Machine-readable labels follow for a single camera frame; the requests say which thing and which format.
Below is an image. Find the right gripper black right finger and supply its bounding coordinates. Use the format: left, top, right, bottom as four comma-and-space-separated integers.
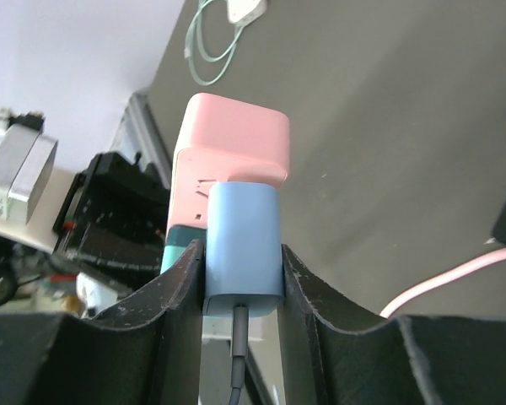
279, 247, 506, 404

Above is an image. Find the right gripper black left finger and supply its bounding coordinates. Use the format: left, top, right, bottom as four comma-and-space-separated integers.
0, 240, 204, 404

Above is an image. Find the teal dual usb charger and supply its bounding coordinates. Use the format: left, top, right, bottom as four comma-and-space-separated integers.
160, 225, 206, 273

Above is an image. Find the light blue charger plug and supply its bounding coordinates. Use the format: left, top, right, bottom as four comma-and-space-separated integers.
203, 181, 285, 317

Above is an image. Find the pink power strip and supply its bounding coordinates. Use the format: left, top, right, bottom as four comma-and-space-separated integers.
167, 93, 290, 229

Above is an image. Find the white square charger plug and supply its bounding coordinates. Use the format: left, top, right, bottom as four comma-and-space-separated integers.
227, 0, 268, 27

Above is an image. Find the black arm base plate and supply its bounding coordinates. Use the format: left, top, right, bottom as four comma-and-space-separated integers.
52, 152, 170, 273

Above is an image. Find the pink power strip cord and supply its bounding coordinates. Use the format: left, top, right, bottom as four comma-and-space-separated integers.
379, 247, 506, 318

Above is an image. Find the aluminium frame rail front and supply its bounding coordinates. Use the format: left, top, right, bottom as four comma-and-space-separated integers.
0, 105, 60, 254

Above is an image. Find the mint green charging cable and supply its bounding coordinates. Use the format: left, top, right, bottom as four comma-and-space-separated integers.
184, 0, 244, 86

